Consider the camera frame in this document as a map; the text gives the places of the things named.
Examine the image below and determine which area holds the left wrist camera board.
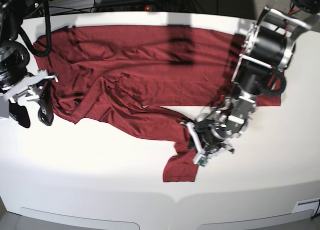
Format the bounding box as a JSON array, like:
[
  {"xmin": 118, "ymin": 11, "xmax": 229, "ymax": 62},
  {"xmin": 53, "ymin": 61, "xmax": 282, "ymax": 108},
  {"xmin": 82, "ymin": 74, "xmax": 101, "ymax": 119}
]
[{"xmin": 196, "ymin": 157, "xmax": 209, "ymax": 167}]

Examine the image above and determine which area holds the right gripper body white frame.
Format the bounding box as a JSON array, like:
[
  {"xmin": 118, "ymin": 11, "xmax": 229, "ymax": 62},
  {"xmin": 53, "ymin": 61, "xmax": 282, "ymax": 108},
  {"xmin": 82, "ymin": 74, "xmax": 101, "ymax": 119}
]
[{"xmin": 0, "ymin": 69, "xmax": 59, "ymax": 120}]

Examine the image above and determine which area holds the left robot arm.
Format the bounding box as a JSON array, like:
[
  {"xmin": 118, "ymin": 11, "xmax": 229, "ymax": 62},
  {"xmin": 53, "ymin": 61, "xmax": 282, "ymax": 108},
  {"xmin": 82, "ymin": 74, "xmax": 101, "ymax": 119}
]
[{"xmin": 0, "ymin": 0, "xmax": 320, "ymax": 166}]

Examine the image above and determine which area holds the power strip with red light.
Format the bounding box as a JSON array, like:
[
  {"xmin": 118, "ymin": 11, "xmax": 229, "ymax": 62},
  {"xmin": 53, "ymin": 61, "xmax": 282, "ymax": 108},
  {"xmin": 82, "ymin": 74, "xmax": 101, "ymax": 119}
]
[{"xmin": 93, "ymin": 5, "xmax": 155, "ymax": 13}]

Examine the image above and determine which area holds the white label plate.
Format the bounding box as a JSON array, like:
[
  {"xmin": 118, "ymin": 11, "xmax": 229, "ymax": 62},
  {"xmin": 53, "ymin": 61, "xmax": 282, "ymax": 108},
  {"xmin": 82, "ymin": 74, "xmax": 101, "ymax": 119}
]
[{"xmin": 292, "ymin": 197, "xmax": 320, "ymax": 214}]

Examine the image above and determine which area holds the dark red long-sleeve shirt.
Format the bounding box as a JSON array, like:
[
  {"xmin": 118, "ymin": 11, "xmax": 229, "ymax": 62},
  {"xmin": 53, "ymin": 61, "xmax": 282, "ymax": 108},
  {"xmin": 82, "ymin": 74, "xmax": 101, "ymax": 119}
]
[{"xmin": 33, "ymin": 25, "xmax": 283, "ymax": 183}]

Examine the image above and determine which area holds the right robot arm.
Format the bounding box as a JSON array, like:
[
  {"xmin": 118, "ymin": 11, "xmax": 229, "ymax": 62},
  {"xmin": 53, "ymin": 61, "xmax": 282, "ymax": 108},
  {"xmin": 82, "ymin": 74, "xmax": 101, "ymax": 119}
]
[{"xmin": 0, "ymin": 0, "xmax": 58, "ymax": 128}]

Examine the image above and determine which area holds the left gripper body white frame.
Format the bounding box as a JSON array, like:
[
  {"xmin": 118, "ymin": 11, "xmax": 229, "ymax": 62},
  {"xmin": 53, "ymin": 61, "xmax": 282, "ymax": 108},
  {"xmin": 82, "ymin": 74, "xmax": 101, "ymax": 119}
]
[{"xmin": 179, "ymin": 121, "xmax": 236, "ymax": 167}]

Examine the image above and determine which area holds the grey right table tray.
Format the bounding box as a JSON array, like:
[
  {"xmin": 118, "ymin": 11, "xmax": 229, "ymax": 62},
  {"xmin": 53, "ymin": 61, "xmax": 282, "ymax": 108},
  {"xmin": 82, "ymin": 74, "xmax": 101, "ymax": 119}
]
[{"xmin": 196, "ymin": 209, "xmax": 314, "ymax": 229}]

